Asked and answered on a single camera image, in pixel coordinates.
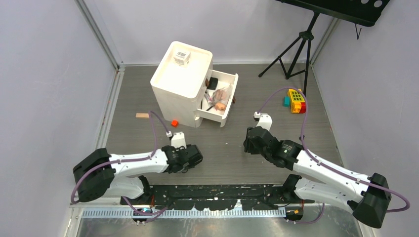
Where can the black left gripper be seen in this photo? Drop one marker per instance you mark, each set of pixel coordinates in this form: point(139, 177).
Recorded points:
point(189, 166)

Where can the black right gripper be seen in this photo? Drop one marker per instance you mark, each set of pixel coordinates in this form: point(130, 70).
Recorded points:
point(248, 147)

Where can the beige makeup sponge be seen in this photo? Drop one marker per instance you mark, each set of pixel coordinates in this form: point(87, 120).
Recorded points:
point(220, 106)

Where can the white drawer organizer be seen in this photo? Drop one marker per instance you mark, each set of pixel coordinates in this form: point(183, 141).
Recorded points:
point(180, 92)

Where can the clear plastic bag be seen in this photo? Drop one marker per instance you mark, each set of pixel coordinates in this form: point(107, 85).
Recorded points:
point(222, 95)

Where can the black compact case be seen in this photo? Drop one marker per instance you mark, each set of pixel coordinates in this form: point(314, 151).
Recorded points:
point(212, 83)

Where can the white barcode box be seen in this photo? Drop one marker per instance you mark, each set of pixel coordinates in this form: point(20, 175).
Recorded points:
point(182, 58)

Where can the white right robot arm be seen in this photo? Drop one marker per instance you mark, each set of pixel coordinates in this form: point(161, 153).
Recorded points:
point(320, 180)

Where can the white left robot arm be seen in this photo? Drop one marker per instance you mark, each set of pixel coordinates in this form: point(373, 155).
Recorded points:
point(104, 174)

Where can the red toy block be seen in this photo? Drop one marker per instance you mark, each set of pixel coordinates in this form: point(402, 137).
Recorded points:
point(303, 108)

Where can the teal wooden block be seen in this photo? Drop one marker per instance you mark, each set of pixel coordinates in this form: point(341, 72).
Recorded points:
point(287, 101)

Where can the yellow toy block house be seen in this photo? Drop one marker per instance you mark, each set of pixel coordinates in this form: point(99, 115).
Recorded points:
point(296, 99)

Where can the tan wooden block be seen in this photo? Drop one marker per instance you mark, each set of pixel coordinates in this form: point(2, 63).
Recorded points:
point(142, 115)

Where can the black music stand tray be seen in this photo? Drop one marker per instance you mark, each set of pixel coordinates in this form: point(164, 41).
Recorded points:
point(360, 12)

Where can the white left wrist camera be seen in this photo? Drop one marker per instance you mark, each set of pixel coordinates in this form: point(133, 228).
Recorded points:
point(177, 139)

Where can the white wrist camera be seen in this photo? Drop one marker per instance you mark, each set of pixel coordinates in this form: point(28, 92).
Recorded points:
point(263, 120)
point(177, 139)

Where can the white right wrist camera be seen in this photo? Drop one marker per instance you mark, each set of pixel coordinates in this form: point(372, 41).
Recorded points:
point(263, 120)

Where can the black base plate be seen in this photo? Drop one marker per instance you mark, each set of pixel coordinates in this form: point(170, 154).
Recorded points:
point(217, 197)

